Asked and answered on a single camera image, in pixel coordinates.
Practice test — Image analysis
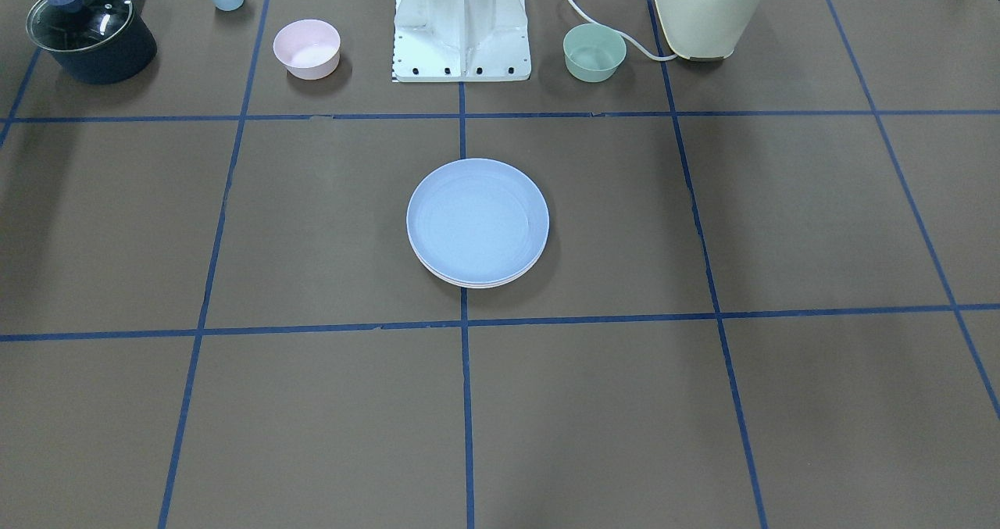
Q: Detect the blue plate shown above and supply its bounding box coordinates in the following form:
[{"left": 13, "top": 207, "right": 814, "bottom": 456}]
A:
[{"left": 405, "top": 158, "right": 550, "bottom": 282}]

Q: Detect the green bowl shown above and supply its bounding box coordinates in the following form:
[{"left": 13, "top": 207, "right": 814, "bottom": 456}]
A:
[{"left": 562, "top": 23, "right": 627, "bottom": 83}]

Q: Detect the pink bowl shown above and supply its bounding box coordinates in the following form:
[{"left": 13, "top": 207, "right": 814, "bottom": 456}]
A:
[{"left": 272, "top": 19, "right": 341, "bottom": 80}]

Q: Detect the white toaster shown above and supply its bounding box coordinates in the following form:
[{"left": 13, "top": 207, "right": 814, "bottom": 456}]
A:
[{"left": 654, "top": 0, "right": 761, "bottom": 62}]

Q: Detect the dark blue pot with lid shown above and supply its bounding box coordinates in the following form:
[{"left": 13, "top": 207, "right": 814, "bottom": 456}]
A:
[{"left": 25, "top": 0, "right": 158, "bottom": 85}]

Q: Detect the white pedestal base plate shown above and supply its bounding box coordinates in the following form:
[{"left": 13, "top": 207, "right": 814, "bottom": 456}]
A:
[{"left": 392, "top": 0, "right": 532, "bottom": 83}]

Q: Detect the white toaster power cable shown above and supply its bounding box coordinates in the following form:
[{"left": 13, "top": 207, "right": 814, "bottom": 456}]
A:
[{"left": 567, "top": 0, "right": 677, "bottom": 63}]

